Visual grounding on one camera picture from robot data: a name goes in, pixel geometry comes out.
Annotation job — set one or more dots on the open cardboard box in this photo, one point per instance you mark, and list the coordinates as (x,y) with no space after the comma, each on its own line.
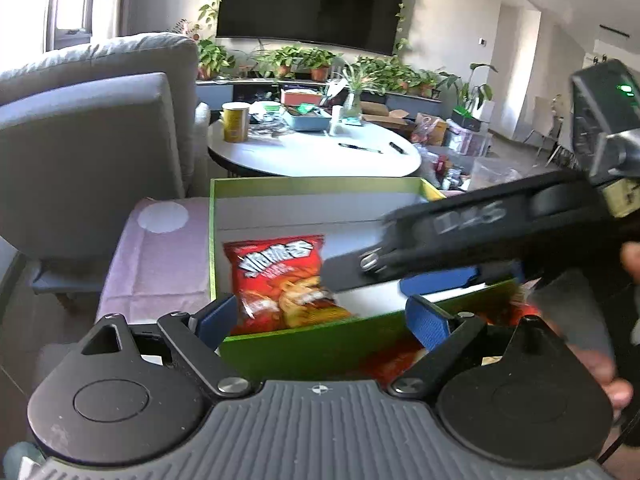
(387,117)

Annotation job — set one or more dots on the white round coaster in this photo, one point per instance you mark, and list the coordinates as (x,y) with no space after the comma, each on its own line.
(162,217)

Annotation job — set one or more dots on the grey tv cabinet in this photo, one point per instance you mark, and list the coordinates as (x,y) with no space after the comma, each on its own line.
(250,92)

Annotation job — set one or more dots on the dark framed window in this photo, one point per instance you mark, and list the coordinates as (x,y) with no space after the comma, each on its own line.
(70,5)

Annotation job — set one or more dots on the row of potted plants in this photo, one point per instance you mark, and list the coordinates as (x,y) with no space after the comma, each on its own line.
(215,57)

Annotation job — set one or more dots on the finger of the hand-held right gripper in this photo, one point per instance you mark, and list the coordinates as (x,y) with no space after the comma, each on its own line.
(440,280)
(355,272)

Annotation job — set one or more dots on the red chip bag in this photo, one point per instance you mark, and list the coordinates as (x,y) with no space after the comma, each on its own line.
(270,272)

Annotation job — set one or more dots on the red berry branch decoration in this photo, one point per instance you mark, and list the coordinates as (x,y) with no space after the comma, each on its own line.
(185,29)

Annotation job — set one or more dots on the person's right hand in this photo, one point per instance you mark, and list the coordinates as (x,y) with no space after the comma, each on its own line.
(602,375)

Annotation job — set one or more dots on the clear plastic packaging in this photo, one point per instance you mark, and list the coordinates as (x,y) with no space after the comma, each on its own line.
(267,125)

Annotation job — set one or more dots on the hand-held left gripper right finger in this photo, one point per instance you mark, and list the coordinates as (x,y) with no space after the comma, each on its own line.
(425,321)

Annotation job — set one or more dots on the grey sofa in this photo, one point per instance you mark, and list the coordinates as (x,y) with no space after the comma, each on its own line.
(85,150)

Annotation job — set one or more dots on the glass vase with spider plant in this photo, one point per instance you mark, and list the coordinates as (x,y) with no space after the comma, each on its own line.
(351,105)

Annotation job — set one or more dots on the pink tablecloth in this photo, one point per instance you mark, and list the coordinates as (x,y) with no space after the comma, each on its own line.
(150,270)

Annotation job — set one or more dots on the red snack packet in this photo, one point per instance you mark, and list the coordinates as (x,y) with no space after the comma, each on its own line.
(390,367)

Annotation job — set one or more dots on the black pen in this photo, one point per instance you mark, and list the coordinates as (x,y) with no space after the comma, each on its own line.
(360,148)

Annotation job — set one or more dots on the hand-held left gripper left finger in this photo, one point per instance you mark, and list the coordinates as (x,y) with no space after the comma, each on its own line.
(216,316)

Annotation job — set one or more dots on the floor clutter pile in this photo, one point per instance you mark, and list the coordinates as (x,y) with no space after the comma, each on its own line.
(447,170)

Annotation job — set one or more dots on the plastic bag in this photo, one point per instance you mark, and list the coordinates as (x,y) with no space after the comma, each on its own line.
(430,130)

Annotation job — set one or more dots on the black wall television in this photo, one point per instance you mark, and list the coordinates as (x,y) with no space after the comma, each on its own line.
(310,5)

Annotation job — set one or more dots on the small white jar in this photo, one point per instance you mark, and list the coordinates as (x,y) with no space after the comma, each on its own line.
(337,113)

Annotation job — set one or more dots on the white chair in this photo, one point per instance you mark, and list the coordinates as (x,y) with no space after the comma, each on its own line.
(542,125)

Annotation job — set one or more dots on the green and black box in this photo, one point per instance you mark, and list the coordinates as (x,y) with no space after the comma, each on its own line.
(467,117)

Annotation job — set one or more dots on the black marker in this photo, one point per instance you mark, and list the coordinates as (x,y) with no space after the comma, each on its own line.
(396,147)

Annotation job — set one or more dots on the tall large-leaf plant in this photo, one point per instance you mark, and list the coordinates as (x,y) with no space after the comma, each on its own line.
(475,90)

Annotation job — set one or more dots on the round white table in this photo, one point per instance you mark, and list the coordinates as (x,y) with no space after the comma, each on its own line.
(310,157)

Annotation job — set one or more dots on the curtain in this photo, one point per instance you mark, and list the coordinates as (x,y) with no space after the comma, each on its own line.
(111,0)

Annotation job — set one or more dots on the green cardboard box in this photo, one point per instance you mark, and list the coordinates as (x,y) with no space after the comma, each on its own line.
(300,352)

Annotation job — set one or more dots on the blue plastic tray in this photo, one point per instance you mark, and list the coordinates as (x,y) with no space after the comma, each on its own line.
(307,122)

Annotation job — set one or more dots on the clear storage bin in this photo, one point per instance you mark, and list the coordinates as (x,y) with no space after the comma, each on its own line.
(470,140)

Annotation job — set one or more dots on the green lidded container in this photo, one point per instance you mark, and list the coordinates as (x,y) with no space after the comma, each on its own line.
(270,107)

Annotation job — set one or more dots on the yellow can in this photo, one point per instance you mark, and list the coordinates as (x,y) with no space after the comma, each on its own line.
(235,125)

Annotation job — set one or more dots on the orange plastic box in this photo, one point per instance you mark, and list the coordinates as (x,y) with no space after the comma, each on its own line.
(300,96)

